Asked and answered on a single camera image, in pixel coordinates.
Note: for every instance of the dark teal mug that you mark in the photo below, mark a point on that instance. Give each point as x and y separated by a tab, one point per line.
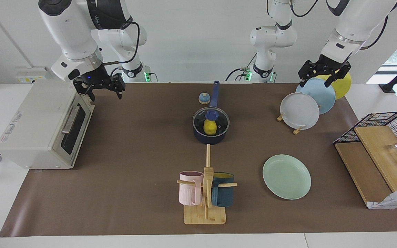
223	198

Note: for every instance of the white plate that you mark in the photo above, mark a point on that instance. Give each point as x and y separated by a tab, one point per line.
298	112

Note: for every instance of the white wall socket box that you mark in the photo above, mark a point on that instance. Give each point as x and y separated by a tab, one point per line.
29	78

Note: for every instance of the light wooden shelf board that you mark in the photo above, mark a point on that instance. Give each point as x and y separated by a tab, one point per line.
381	155

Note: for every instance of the mint green plate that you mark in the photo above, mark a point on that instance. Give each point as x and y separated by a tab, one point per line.
286	177

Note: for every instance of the light blue plate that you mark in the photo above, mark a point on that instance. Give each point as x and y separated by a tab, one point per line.
324	98

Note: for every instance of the pink ribbed mug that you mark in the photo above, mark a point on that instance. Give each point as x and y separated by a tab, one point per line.
188	191

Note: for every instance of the yellow pepper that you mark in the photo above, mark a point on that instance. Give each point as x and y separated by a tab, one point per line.
210	128

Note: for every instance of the beige toaster oven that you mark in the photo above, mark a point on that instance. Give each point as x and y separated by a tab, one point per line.
36	124

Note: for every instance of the yellow plate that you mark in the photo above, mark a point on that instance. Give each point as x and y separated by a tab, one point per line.
343	88

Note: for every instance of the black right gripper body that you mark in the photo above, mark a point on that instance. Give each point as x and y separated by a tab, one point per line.
97	78

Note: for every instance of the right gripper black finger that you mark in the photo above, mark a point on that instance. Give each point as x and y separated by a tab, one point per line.
91	95
119	94

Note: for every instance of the brown table mat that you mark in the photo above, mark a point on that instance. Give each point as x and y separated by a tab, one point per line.
133	155

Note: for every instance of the glass lid blue knob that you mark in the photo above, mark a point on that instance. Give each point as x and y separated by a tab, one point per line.
213	114

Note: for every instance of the wooden plate rack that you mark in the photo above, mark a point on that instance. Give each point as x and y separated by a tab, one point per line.
297	131

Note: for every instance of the wooden mug tree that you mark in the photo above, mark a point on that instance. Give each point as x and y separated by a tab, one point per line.
205	217

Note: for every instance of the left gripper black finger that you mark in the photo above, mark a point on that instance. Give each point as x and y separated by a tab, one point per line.
332	82
302	82

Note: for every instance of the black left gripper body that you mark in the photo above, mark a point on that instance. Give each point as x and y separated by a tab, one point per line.
326	67

